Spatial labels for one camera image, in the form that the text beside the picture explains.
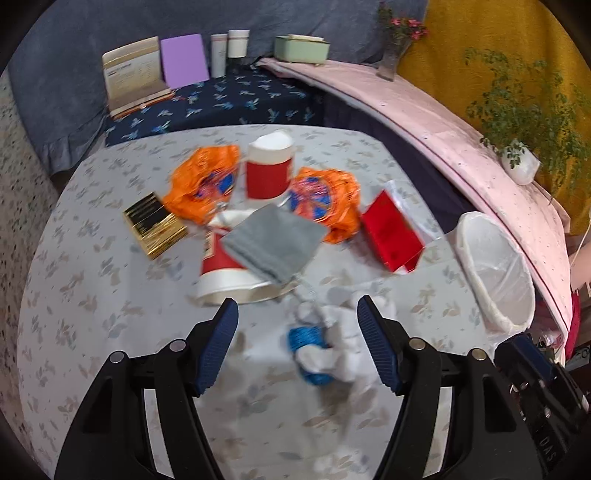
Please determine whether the pink cloth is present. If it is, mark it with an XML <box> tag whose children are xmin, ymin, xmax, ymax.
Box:
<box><xmin>256</xmin><ymin>58</ymin><xmax>578</xmax><ymax>342</ymax></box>

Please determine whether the blue-grey cloth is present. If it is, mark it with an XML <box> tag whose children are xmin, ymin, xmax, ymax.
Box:
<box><xmin>7</xmin><ymin>0</ymin><xmax>428</xmax><ymax>174</ymax></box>

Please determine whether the floral tablecloth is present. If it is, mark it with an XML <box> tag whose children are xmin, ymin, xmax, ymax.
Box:
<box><xmin>16</xmin><ymin>124</ymin><xmax>509</xmax><ymax>480</ymax></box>

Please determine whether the red cardboard box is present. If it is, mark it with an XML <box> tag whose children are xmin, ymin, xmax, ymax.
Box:
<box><xmin>360</xmin><ymin>190</ymin><xmax>426</xmax><ymax>273</ymax></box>

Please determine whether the white tube bottle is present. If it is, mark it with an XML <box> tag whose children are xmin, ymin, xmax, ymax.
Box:
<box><xmin>211</xmin><ymin>33</ymin><xmax>228</xmax><ymax>78</ymax></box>

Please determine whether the red and white paper cup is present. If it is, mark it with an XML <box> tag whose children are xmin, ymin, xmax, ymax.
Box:
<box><xmin>194</xmin><ymin>210</ymin><xmax>296</xmax><ymax>306</ymax></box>
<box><xmin>245</xmin><ymin>130</ymin><xmax>296</xmax><ymax>200</ymax></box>

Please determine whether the yellow cloth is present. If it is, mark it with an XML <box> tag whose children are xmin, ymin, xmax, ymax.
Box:
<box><xmin>397</xmin><ymin>0</ymin><xmax>591</xmax><ymax>236</ymax></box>

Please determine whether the white and blue wrapper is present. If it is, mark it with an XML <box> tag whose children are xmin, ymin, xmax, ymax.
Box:
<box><xmin>286</xmin><ymin>295</ymin><xmax>398</xmax><ymax>386</ymax></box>

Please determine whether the beige open box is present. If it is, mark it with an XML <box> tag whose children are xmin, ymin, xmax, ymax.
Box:
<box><xmin>102</xmin><ymin>37</ymin><xmax>174</xmax><ymax>118</ymax></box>

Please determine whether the navy patterned cloth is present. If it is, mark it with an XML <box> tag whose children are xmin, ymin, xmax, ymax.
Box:
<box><xmin>104</xmin><ymin>65</ymin><xmax>324</xmax><ymax>148</ymax></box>

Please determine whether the glass vase with pink flowers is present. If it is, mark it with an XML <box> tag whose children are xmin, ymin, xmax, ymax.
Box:
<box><xmin>375</xmin><ymin>1</ymin><xmax>429</xmax><ymax>82</ymax></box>

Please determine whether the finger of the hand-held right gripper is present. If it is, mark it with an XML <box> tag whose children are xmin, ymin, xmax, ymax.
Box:
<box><xmin>496</xmin><ymin>333</ymin><xmax>558</xmax><ymax>389</ymax></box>

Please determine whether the purple card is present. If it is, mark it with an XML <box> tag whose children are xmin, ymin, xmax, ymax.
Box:
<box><xmin>160</xmin><ymin>33</ymin><xmax>209</xmax><ymax>88</ymax></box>

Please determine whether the clear plastic wrapper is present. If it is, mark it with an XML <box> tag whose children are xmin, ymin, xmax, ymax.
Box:
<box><xmin>383</xmin><ymin>180</ymin><xmax>445</xmax><ymax>273</ymax></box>

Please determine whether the grey folded cloth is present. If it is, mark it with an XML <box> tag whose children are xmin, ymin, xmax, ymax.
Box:
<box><xmin>221</xmin><ymin>204</ymin><xmax>329</xmax><ymax>284</ymax></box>

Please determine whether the white jar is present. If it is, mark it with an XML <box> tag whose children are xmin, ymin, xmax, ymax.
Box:
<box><xmin>227</xmin><ymin>30</ymin><xmax>250</xmax><ymax>58</ymax></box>

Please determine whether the orange snack bag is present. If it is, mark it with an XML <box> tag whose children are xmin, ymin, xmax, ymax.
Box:
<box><xmin>288</xmin><ymin>167</ymin><xmax>361</xmax><ymax>244</ymax></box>
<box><xmin>164</xmin><ymin>145</ymin><xmax>241</xmax><ymax>224</ymax></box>

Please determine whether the dark purple cloth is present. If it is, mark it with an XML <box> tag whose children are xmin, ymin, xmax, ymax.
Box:
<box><xmin>323</xmin><ymin>90</ymin><xmax>467</xmax><ymax>232</ymax></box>

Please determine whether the green tissue box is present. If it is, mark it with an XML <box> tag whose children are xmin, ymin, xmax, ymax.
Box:
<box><xmin>274</xmin><ymin>34</ymin><xmax>331</xmax><ymax>65</ymax></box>

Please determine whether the green plant in white pot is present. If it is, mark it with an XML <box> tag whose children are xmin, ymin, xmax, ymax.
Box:
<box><xmin>464</xmin><ymin>46</ymin><xmax>591</xmax><ymax>186</ymax></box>

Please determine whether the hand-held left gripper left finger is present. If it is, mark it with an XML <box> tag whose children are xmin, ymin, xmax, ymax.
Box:
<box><xmin>54</xmin><ymin>298</ymin><xmax>240</xmax><ymax>480</ymax></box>

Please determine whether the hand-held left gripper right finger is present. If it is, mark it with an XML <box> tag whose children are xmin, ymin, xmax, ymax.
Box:
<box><xmin>358</xmin><ymin>295</ymin><xmax>550</xmax><ymax>480</ymax></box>

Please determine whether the white lined trash bin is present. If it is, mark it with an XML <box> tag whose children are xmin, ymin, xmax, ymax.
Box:
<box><xmin>455</xmin><ymin>211</ymin><xmax>536</xmax><ymax>333</ymax></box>

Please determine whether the gold and black box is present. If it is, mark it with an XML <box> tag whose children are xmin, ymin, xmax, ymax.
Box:
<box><xmin>123</xmin><ymin>193</ymin><xmax>189</xmax><ymax>260</ymax></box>

